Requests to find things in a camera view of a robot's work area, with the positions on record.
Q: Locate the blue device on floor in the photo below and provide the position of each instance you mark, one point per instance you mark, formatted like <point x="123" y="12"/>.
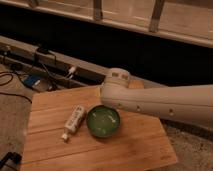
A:
<point x="32" y="80"/>

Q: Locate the black clamp at corner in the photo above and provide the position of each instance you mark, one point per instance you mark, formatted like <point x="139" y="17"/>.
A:
<point x="13" y="156"/>

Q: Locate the white plug connector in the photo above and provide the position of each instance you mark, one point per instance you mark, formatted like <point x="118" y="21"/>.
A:
<point x="71" y="72"/>

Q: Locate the white plastic bottle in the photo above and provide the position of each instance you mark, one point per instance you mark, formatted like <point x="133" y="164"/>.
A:
<point x="73" y="122"/>

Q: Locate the wooden cutting board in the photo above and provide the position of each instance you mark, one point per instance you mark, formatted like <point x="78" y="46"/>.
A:
<point x="140" y="144"/>

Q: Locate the green ceramic bowl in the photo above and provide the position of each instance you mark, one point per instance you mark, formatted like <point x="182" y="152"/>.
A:
<point x="102" y="121"/>

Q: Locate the grey metal rail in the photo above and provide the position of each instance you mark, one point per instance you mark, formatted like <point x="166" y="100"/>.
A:
<point x="66" y="63"/>

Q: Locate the black power adapter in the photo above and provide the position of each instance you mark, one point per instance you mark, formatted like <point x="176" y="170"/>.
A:
<point x="41" y="50"/>

